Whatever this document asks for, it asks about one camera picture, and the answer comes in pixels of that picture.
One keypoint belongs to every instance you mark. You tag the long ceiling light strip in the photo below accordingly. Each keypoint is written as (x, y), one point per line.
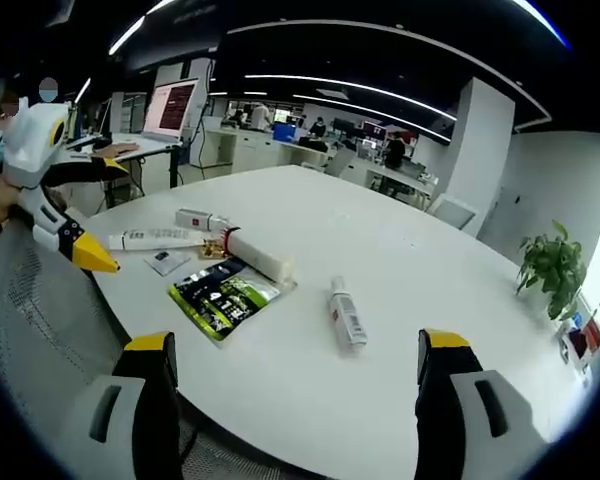
(355, 90)

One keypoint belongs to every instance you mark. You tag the blue storage box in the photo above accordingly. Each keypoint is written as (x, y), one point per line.
(284, 132)

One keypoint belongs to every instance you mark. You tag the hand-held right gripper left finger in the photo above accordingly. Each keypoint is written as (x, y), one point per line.
(130, 415)

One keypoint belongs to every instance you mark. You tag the small clear skincare sachet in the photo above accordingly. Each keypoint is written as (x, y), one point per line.
(166, 261)

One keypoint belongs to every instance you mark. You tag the green potted plant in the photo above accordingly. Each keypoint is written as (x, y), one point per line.
(552, 270)

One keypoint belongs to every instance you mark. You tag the short ceiling light strip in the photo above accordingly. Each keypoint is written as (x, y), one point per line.
(126, 36)

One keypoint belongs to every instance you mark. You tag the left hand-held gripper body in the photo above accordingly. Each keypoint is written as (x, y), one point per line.
(30, 145)

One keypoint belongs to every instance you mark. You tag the white skincare bottle red label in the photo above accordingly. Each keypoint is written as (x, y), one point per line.
(195, 220)

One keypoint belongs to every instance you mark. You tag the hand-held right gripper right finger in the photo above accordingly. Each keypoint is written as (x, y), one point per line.
(455, 400)

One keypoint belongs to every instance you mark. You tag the green black skincare packet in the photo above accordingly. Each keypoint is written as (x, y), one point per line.
(220, 300)

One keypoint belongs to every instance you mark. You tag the white skincare tube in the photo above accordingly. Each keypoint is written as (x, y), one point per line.
(152, 238)

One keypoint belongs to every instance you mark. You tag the grey mesh chair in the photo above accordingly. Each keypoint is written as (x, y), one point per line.
(45, 320)

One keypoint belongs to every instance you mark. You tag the small gold packet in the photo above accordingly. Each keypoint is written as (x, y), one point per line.
(212, 248)

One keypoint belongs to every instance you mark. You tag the white skincare pump bottle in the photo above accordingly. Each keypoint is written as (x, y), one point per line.
(347, 317)

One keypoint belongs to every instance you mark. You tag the white skincare roll red cap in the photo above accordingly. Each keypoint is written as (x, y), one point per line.
(260, 252)

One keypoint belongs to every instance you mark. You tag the red and white box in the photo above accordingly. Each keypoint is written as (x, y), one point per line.
(582, 340)

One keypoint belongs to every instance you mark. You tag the white standing desk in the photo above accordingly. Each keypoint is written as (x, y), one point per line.
(150, 147)

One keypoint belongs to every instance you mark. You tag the computer monitor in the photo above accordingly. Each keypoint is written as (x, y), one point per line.
(172, 107)

